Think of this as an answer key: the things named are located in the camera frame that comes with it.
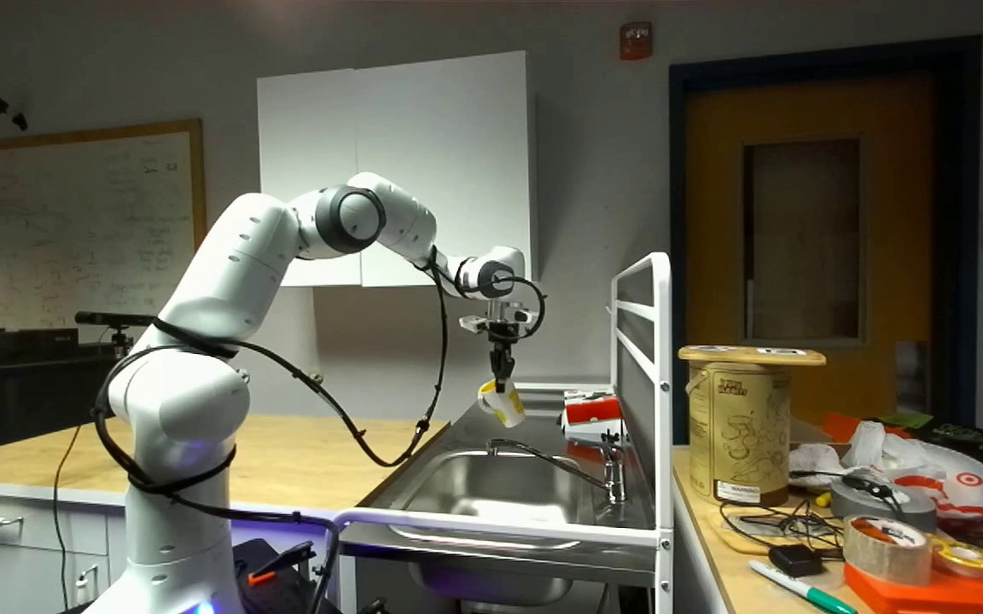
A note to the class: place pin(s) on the red and white box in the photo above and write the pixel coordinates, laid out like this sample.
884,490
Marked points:
595,416

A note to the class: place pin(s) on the stainless steel sink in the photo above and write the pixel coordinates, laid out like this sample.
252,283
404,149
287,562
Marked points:
538,490

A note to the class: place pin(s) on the chrome sink faucet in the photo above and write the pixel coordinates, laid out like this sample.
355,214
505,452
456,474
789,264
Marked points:
611,465

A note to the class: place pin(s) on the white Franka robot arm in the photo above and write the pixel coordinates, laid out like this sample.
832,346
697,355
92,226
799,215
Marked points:
230,260

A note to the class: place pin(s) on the grey tape roll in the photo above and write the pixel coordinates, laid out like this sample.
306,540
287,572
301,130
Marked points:
867,499

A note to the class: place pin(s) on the yellow paper cup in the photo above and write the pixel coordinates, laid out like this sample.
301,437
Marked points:
504,402

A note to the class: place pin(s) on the orange door with window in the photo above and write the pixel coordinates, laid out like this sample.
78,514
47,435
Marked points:
810,242

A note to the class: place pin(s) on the white metal rack frame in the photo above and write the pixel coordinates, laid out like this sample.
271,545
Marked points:
660,375

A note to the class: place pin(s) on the red fire alarm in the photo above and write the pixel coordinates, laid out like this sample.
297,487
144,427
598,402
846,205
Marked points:
637,41

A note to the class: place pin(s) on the round gold tin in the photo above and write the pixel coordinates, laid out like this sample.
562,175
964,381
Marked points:
968,562

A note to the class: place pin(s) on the green white marker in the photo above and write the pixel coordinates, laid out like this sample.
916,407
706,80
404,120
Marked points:
803,587

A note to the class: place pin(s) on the dark door frame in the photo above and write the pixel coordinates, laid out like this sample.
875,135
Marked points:
958,226

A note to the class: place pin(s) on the brown packing tape roll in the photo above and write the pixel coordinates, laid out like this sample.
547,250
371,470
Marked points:
884,548

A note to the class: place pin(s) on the white plastic bag red logo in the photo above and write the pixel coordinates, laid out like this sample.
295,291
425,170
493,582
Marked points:
938,472

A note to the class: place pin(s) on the black camera on tripod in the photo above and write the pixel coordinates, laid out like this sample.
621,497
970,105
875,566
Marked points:
111,317

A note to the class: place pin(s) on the white wall cabinet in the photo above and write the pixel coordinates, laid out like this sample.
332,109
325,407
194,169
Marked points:
458,139

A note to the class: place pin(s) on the orange flat box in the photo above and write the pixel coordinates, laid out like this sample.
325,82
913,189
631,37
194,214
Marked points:
947,595

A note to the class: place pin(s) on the white drawer cabinet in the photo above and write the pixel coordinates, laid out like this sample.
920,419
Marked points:
16,558

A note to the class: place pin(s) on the small black box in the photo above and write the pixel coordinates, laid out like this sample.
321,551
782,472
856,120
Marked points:
797,562

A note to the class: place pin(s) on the black equipment case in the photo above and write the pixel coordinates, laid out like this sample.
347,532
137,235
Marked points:
16,387

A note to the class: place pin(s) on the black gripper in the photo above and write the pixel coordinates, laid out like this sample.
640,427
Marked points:
504,339

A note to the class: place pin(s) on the black and red device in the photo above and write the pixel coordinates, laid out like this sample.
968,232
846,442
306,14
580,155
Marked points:
271,574

